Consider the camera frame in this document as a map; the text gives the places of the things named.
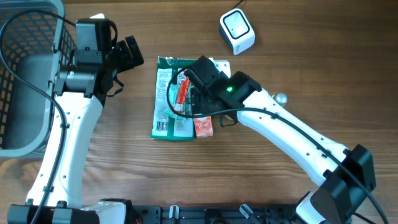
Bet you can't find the red tissue pack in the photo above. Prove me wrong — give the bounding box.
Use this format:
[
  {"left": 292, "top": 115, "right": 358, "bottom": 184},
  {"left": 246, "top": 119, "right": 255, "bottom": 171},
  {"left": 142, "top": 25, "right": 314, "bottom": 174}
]
[{"left": 193, "top": 116, "right": 214, "bottom": 138}]

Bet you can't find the red toothpaste tube box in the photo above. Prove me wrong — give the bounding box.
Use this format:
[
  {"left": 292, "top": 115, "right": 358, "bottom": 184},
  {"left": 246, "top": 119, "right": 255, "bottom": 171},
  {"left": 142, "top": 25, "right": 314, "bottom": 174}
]
[{"left": 174, "top": 78, "right": 190, "bottom": 113}]

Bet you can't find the green glove package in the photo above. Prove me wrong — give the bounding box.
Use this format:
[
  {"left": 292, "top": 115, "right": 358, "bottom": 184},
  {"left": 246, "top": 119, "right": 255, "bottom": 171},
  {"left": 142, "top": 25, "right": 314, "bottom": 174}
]
[{"left": 150, "top": 57, "right": 194, "bottom": 141}]

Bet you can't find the yellow oil bottle grey cap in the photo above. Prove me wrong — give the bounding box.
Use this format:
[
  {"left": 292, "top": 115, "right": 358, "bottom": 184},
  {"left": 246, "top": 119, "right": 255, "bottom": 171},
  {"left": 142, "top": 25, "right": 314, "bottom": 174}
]
[{"left": 272, "top": 93, "right": 288, "bottom": 107}]

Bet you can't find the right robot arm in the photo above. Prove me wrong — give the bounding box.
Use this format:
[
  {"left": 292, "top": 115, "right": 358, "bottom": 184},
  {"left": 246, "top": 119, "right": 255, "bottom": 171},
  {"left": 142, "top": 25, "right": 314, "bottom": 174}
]
[{"left": 184, "top": 56, "right": 376, "bottom": 223}]

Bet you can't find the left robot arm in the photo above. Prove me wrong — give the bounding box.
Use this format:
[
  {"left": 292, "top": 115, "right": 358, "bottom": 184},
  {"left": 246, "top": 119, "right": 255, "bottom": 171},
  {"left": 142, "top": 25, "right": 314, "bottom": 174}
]
[{"left": 7, "top": 18, "right": 144, "bottom": 223}]

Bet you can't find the white barcode scanner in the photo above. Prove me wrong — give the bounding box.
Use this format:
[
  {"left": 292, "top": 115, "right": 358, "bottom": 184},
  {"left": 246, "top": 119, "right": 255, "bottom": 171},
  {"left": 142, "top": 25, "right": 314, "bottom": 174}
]
[{"left": 219, "top": 8, "right": 256, "bottom": 55}]

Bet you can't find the grey plastic shopping basket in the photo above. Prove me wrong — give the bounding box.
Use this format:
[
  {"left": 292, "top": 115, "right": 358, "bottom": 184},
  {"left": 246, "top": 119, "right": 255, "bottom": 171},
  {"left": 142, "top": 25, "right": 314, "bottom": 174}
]
[{"left": 1, "top": 0, "right": 76, "bottom": 159}]

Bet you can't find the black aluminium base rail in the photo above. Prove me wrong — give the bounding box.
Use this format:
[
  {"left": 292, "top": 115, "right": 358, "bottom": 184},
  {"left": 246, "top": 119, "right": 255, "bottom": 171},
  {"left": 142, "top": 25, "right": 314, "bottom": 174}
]
[{"left": 75, "top": 203, "right": 352, "bottom": 224}]

